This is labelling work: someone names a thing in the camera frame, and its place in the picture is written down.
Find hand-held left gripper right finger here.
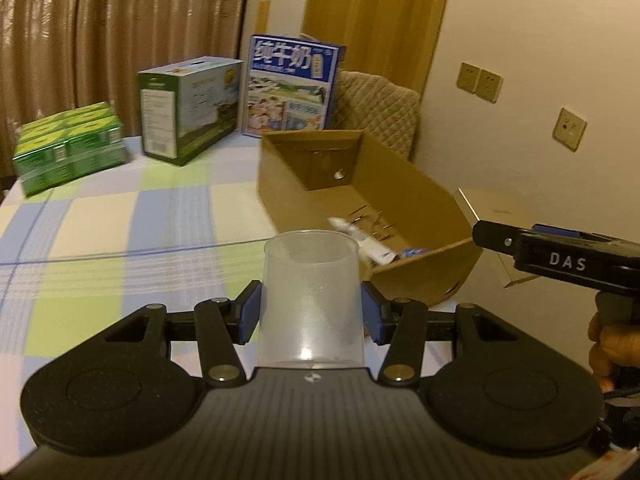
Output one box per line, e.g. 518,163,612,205
360,280,528,387

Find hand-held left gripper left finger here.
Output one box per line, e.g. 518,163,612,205
97,281,264,389

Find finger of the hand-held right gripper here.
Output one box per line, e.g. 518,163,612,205
531,223,581,240
472,219,521,262

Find translucent plastic cup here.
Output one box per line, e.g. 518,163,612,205
255,229,364,369

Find white tube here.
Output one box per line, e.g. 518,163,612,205
327,216,399,267

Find camouflage frame glasses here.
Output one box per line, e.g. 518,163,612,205
347,202,399,239

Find brown cardboard box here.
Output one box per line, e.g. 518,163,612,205
256,128,484,307

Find person's right hand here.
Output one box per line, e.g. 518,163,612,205
587,309,624,395

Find checked tablecloth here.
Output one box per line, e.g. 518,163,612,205
0,132,501,463

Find quilted beige chair cover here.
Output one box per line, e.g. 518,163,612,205
332,70,420,164

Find green milk carton case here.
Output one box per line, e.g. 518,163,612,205
137,56,245,167

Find blue milk carton case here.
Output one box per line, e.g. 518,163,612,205
241,33,347,137

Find green drink carton pack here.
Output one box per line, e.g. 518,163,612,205
12,101,126,197

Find brown curtain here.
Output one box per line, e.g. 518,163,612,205
0,0,252,137

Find beige wall socket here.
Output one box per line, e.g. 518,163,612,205
457,62,482,95
477,68,504,104
552,107,589,152

